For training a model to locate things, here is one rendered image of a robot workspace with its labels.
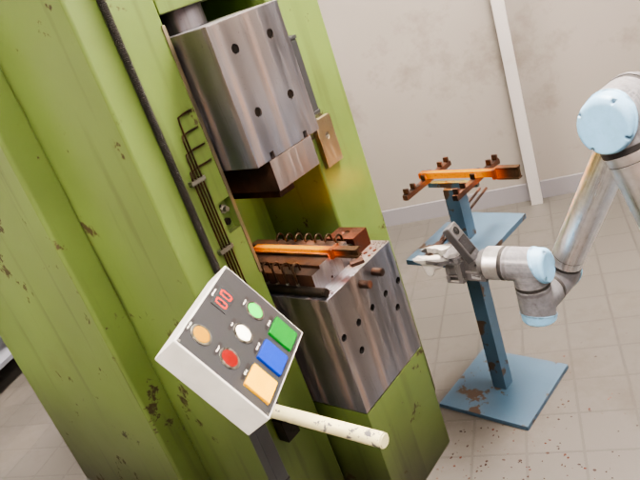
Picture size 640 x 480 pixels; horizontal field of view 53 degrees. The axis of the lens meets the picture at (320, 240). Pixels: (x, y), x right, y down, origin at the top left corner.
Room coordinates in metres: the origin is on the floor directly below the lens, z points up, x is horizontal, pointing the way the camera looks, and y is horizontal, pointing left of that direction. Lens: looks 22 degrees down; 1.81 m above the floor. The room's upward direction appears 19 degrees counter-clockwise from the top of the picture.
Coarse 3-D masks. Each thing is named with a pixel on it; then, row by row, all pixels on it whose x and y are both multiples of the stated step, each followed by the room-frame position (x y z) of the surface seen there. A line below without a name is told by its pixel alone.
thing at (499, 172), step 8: (496, 168) 2.03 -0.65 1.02; (504, 168) 2.00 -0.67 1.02; (512, 168) 1.98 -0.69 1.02; (432, 176) 2.22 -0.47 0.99; (440, 176) 2.20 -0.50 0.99; (448, 176) 2.17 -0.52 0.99; (456, 176) 2.15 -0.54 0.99; (464, 176) 2.12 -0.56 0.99; (480, 176) 2.07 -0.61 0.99; (488, 176) 2.05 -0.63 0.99; (496, 176) 2.03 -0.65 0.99; (504, 176) 2.02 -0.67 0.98; (512, 176) 1.99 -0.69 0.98; (520, 176) 1.98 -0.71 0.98
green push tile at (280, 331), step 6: (276, 318) 1.48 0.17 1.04; (276, 324) 1.46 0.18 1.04; (282, 324) 1.47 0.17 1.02; (270, 330) 1.42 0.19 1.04; (276, 330) 1.44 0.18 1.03; (282, 330) 1.45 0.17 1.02; (288, 330) 1.46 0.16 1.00; (276, 336) 1.42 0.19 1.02; (282, 336) 1.43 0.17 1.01; (288, 336) 1.44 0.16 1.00; (294, 336) 1.46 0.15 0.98; (282, 342) 1.41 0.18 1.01; (288, 342) 1.42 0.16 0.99; (288, 348) 1.41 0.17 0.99
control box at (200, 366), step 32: (224, 288) 1.47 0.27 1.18; (192, 320) 1.31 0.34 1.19; (224, 320) 1.37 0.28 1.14; (256, 320) 1.44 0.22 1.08; (288, 320) 1.51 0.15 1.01; (160, 352) 1.25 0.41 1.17; (192, 352) 1.23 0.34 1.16; (256, 352) 1.34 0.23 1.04; (288, 352) 1.40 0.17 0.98; (192, 384) 1.23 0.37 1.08; (224, 384) 1.21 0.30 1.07; (256, 416) 1.19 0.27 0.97
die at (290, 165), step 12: (300, 144) 1.88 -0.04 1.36; (312, 144) 1.92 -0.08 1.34; (276, 156) 1.81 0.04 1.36; (288, 156) 1.84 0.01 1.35; (300, 156) 1.87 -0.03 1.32; (312, 156) 1.91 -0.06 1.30; (264, 168) 1.80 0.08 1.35; (276, 168) 1.79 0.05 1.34; (288, 168) 1.83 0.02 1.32; (300, 168) 1.86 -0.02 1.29; (312, 168) 1.90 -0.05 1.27; (228, 180) 1.93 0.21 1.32; (240, 180) 1.89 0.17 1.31; (252, 180) 1.85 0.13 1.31; (264, 180) 1.82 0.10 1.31; (276, 180) 1.78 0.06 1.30; (288, 180) 1.81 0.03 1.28; (240, 192) 1.90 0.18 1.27
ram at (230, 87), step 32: (192, 32) 1.78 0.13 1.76; (224, 32) 1.79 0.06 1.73; (256, 32) 1.87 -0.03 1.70; (192, 64) 1.82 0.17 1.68; (224, 64) 1.76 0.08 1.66; (256, 64) 1.84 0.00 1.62; (288, 64) 1.93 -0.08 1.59; (224, 96) 1.77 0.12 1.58; (256, 96) 1.81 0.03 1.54; (288, 96) 1.90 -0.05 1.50; (224, 128) 1.80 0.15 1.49; (256, 128) 1.78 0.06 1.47; (288, 128) 1.87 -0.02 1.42; (224, 160) 1.84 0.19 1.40; (256, 160) 1.75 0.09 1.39
